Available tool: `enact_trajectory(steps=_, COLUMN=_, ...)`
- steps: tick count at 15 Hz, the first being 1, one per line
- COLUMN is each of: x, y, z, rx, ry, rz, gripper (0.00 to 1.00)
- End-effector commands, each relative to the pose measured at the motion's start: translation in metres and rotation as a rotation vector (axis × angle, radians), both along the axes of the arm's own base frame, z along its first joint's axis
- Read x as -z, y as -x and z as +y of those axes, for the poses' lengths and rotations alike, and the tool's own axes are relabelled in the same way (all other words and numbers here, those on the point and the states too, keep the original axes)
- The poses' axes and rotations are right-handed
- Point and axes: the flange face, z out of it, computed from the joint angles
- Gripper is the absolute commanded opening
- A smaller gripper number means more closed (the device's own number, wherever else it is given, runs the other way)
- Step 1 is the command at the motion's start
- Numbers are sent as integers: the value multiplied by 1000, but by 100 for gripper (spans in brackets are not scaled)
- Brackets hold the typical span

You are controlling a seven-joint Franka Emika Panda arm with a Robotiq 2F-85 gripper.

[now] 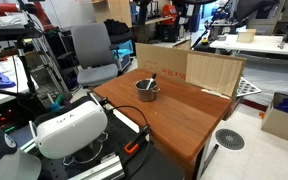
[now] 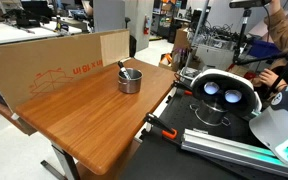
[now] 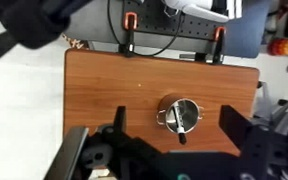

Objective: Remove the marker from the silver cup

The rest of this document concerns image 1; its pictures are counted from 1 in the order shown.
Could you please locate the white side desk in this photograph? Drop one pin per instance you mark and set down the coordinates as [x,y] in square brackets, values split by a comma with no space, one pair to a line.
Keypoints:
[0,96]

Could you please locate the small wooden box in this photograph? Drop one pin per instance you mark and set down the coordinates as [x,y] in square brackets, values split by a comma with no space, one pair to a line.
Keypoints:
[246,35]

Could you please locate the white work table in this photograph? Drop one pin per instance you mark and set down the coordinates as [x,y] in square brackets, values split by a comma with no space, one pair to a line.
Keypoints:
[257,43]

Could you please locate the round floor drain grille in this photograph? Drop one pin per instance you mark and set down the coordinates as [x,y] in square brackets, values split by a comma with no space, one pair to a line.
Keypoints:
[230,139]

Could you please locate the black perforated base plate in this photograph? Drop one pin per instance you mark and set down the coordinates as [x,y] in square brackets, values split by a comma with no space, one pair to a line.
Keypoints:
[117,133]

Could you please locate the white VR headset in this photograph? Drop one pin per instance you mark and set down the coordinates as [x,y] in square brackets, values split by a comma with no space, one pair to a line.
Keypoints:
[70,130]

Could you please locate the black and white marker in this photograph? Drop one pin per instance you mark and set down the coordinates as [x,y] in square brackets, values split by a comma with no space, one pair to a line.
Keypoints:
[151,80]

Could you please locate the grey office chair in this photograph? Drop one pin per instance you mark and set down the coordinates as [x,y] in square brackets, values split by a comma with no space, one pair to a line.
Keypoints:
[94,50]

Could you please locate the black bag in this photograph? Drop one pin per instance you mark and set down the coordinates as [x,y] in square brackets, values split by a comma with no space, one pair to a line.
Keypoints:
[115,26]

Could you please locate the large cardboard box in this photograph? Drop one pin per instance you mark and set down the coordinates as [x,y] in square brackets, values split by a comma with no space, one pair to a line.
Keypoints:
[160,63]

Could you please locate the aluminium extrusion rail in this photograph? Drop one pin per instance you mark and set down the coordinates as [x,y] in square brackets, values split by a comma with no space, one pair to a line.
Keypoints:
[100,170]

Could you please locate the metal table leg frame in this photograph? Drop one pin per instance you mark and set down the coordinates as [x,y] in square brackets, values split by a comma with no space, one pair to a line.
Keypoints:
[199,166]

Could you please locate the cardboard box with blue contents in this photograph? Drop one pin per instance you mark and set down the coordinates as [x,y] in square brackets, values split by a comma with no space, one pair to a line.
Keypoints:
[280,125]

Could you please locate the red robot arm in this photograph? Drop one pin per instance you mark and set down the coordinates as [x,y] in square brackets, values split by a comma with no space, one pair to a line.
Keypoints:
[4,7]

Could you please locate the white perforated tray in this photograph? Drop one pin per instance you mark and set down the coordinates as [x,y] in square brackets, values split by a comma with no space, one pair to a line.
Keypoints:
[247,88]

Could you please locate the black camera stand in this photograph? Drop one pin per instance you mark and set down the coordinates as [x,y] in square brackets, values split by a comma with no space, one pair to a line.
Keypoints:
[22,60]

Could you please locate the red round object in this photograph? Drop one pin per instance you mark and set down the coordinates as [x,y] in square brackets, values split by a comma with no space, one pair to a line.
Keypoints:
[168,11]

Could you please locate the blue glove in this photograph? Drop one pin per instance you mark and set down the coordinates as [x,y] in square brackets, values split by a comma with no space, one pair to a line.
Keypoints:
[2,80]

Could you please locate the silver steel cup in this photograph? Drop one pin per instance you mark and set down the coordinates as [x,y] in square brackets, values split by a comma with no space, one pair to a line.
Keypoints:
[146,95]

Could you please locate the teal storage box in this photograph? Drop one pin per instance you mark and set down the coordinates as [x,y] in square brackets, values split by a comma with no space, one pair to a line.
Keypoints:
[124,55]

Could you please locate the black stereo camera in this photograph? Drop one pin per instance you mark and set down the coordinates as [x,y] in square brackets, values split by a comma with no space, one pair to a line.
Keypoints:
[14,33]

